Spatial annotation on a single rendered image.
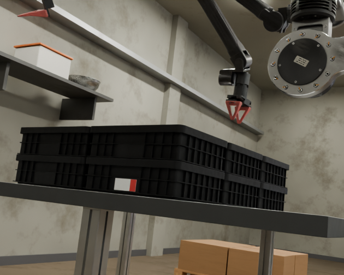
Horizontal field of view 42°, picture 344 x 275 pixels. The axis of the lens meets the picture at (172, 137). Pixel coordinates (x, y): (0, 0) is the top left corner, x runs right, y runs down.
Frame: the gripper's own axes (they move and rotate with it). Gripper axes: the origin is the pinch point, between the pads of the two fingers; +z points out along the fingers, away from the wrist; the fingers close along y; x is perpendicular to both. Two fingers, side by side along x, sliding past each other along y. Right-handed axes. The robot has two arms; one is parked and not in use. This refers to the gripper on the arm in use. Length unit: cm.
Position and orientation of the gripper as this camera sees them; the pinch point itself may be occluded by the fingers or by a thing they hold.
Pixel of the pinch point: (236, 119)
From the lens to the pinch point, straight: 183.1
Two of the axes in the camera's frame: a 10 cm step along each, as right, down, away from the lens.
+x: 8.1, 0.8, -5.8
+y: -5.6, -2.1, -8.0
